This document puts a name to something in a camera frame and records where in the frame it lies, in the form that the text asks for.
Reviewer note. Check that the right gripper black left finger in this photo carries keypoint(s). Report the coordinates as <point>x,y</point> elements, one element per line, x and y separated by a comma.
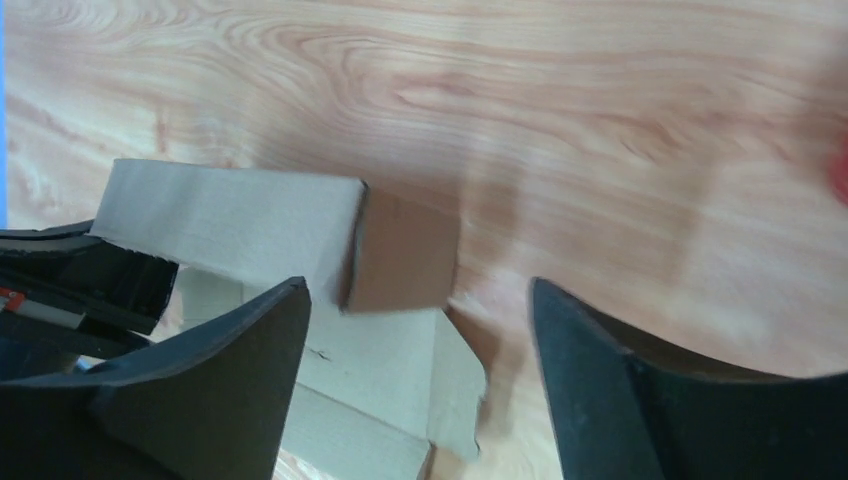
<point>208,403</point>

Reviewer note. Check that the cardboard sheet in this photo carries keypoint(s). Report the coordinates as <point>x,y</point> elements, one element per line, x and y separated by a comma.
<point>385,376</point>

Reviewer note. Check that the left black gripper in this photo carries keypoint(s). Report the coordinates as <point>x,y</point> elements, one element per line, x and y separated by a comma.
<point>67,294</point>

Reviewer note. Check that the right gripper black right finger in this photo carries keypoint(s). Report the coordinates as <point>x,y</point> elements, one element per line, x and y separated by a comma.
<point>626,404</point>

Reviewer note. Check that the red toy pepper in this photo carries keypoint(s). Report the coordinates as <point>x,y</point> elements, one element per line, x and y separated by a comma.
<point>838,174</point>

